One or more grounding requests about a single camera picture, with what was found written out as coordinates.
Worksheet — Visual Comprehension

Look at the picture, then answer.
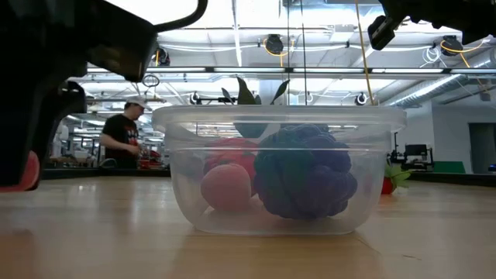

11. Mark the pink toy peach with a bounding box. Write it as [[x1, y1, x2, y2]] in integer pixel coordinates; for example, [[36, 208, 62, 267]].
[[0, 150, 41, 194], [200, 162, 253, 213]]

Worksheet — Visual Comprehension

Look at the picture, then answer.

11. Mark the clear plastic tupperware container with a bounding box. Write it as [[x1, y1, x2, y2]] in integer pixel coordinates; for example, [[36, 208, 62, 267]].
[[151, 105, 408, 236]]

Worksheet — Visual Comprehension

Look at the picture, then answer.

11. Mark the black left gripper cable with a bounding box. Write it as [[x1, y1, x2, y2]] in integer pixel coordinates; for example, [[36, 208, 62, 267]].
[[153, 0, 209, 33]]

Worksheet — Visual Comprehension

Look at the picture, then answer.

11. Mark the person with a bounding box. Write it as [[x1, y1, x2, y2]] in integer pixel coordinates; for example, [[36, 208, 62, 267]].
[[99, 96, 153, 170]]

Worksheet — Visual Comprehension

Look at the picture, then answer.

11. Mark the dark purple toy grape bunch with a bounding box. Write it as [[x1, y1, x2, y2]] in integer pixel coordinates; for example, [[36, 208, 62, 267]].
[[253, 123, 358, 221]]

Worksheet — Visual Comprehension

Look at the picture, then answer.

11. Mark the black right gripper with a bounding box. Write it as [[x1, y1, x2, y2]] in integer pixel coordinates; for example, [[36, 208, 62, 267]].
[[367, 0, 496, 51]]

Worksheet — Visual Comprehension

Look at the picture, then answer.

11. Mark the red ridged toy fruit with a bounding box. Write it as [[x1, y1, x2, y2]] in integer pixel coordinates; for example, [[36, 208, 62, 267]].
[[204, 137, 260, 183]]

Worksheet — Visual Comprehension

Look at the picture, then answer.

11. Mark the black background monitor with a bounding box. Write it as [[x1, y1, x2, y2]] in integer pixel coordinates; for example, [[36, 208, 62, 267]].
[[389, 133, 435, 171]]

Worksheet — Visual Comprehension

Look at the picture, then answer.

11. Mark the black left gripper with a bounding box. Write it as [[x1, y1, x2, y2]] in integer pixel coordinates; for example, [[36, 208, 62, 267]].
[[0, 0, 158, 188]]

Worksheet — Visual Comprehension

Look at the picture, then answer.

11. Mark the white humanoid figure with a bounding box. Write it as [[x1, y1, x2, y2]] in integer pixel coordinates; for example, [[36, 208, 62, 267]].
[[52, 123, 70, 158]]

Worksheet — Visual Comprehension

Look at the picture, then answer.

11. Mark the green panel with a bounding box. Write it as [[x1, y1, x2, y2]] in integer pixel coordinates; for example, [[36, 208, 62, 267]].
[[433, 160, 466, 174]]

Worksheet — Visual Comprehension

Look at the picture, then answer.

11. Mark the yellow hanging cable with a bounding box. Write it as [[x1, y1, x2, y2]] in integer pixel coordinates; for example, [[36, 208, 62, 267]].
[[354, 0, 375, 106]]

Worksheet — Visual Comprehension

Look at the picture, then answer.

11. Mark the silver ventilation duct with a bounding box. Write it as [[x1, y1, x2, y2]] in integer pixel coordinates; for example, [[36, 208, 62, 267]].
[[387, 74, 463, 109]]

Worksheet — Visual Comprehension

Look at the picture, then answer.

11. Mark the long linear ceiling light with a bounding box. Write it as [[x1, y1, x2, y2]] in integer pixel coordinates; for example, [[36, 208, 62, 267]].
[[87, 66, 496, 75]]

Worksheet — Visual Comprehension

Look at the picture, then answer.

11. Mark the red toy strawberry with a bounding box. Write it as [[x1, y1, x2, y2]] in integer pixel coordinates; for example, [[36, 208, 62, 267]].
[[380, 160, 412, 195]]

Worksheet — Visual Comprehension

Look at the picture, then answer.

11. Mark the thin black hanging cable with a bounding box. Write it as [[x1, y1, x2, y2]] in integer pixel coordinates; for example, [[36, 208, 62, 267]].
[[285, 0, 291, 106]]

